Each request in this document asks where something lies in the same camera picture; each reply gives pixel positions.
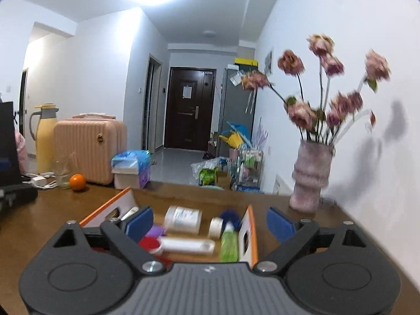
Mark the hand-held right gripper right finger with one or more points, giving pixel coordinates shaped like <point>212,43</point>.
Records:
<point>279,223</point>

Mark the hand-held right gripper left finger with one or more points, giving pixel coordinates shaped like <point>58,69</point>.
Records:
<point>141,223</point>

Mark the purple plastic cap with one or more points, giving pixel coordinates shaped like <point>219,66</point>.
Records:
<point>155,230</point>

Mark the blue plastic cap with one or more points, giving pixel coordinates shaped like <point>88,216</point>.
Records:
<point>231,216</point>

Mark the red and white lint brush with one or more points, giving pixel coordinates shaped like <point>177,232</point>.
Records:
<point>183,246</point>

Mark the green tube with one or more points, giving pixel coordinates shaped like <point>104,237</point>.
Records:
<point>228,246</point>

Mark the orange cardboard box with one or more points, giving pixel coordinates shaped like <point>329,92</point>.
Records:
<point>193,258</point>

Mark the roll of white tape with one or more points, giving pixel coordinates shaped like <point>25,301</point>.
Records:
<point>216,228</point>

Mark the white pill bottle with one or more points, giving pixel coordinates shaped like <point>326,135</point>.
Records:
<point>182,220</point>

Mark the white storage box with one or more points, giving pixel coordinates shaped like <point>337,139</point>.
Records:
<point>129,180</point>

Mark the pink ribbed vase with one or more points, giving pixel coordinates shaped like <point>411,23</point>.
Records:
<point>310,177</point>

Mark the blue tissue pack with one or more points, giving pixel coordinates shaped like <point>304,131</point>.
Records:
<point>131,159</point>

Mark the orange fruit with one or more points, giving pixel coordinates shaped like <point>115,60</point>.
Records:
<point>77,182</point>

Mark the plastic bag with green pack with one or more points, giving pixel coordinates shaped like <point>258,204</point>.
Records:
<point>208,174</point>

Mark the pink ribbed suitcase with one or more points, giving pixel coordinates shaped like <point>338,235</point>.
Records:
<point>90,151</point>

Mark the clear drinking glass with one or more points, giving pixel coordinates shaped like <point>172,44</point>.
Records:
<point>63,174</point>

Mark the yellow plastic toy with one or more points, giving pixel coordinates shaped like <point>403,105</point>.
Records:
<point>229,139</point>

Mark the dried rose bouquet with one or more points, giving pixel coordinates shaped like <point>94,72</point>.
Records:
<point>305,115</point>

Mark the grey refrigerator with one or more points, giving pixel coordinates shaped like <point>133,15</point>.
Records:
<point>236,111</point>

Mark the dark brown front door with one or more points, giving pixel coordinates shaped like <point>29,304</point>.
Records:
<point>188,111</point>

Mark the yellow thermos jug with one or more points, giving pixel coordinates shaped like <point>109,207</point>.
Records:
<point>46,137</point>

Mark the pink cloth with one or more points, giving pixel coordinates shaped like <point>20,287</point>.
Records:
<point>22,152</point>

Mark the black laptop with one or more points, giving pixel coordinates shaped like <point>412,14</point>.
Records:
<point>10,144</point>

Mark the yellow box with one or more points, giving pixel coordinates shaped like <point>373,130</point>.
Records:
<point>246,61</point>

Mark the side door frame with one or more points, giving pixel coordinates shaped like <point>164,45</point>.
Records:
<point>151,105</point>

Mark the wall picture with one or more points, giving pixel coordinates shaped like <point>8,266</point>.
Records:
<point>269,61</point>

